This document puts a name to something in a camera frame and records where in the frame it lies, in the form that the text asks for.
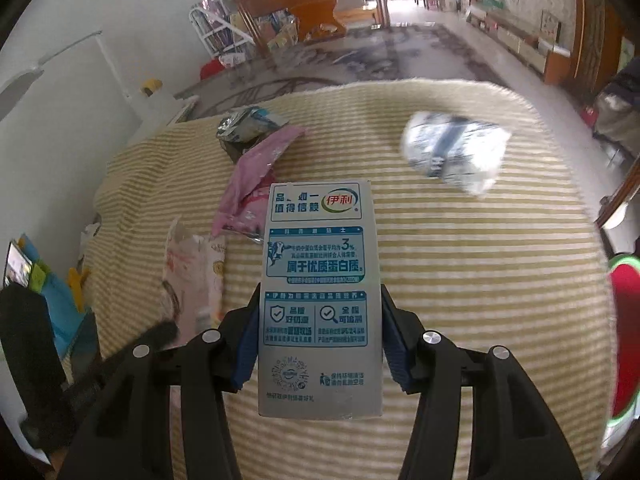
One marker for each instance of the white metal shelf rack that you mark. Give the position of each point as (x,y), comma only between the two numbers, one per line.
(220,25)

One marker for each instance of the wooden chair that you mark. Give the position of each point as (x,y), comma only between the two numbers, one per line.
(620,200)

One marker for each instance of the wooden partition screen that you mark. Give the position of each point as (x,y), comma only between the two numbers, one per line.
(600,50)

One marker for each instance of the blue white plastic packet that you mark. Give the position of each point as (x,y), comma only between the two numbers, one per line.
(450,152)

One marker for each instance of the blue plastic toy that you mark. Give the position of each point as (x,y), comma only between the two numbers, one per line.
(60,310)

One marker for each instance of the picture frame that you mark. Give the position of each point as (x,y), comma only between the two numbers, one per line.
(550,25)

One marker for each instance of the crumpled silver foil wrapper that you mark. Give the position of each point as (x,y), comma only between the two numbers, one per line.
(245,127)

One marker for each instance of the small red object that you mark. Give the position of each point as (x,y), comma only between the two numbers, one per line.
(590,116)

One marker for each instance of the yellow plastic toy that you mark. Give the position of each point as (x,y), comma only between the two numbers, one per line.
(80,285)

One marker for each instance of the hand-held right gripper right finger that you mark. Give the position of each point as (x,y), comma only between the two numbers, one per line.
(395,355)

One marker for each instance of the pink plastic wrapper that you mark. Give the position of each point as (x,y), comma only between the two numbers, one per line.
(255,170)

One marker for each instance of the pale printed packet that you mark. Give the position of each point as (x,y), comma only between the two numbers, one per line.
(192,280)

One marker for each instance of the low wooden white cabinet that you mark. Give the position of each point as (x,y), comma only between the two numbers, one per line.
(530,47)

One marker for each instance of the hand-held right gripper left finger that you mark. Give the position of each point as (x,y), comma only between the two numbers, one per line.
(248,355)

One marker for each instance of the red bag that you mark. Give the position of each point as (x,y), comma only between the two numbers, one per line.
(212,68)

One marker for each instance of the grey blue milk carton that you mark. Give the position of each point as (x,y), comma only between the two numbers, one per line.
(320,270)

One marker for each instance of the yellow small object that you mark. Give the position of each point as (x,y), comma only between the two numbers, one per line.
(151,86)

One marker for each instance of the striped beige blanket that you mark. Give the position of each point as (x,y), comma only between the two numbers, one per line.
(475,285)

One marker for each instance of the patterned grey rug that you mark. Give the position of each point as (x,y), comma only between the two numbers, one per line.
(350,65)

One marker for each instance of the red plastic bucket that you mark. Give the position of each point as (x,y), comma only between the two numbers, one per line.
(627,335)

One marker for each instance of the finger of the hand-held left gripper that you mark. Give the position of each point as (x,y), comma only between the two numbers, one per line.
(155,337)

